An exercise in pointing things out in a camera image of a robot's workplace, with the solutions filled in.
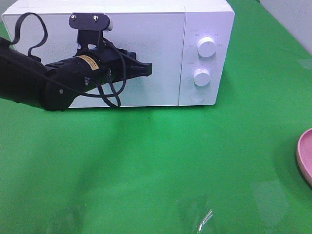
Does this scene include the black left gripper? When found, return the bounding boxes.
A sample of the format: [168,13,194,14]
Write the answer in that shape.
[73,46,153,85]

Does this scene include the white microwave knob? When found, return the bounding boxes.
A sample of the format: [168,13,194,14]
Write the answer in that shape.
[197,36,216,58]
[193,68,211,86]

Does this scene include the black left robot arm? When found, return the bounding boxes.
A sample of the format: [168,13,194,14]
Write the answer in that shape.
[0,38,152,111]

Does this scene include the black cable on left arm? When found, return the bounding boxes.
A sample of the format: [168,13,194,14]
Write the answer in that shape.
[0,12,130,108]

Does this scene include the pink round plate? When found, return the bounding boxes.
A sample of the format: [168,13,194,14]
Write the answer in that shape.
[296,128,312,186]

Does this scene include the white microwave door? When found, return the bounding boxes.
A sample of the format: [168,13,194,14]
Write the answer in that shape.
[0,12,185,111]

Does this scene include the white microwave oven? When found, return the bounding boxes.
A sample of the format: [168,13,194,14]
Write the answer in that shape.
[2,0,235,107]

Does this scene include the round microwave door button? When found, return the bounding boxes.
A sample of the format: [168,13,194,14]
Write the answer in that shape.
[191,91,205,103]

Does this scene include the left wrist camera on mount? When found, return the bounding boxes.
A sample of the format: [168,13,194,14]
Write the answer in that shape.
[69,12,113,50]

